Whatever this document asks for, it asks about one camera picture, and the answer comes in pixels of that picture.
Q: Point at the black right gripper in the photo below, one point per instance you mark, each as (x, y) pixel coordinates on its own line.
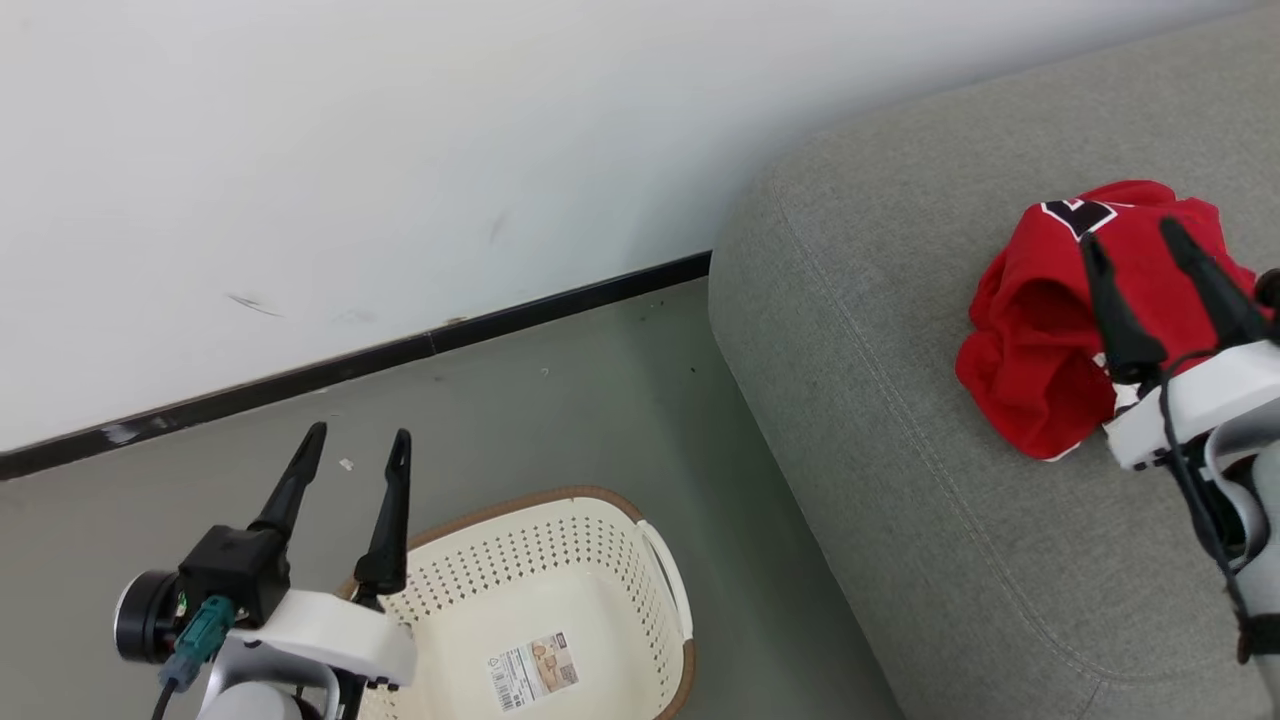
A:
(1271, 292)

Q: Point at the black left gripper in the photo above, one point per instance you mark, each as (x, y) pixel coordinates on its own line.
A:
(235, 570)

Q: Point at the red jersey with striped trim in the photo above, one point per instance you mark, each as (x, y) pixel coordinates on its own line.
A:
(1040, 370)

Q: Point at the cream perforated laundry basket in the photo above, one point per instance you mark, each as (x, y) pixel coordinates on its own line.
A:
(560, 600)

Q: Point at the black baseboard strip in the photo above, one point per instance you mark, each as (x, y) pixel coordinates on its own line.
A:
(350, 360)

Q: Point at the paper label sticker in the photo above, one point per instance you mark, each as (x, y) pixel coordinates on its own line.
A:
(535, 670)

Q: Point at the grey fabric sofa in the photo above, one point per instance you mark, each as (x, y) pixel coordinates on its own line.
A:
(900, 400)

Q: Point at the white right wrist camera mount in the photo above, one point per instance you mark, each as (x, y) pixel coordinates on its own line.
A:
(1200, 400)

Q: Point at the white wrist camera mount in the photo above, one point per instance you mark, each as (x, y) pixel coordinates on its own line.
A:
(330, 635)
(1200, 400)

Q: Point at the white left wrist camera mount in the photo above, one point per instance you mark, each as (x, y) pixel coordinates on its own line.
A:
(330, 635)

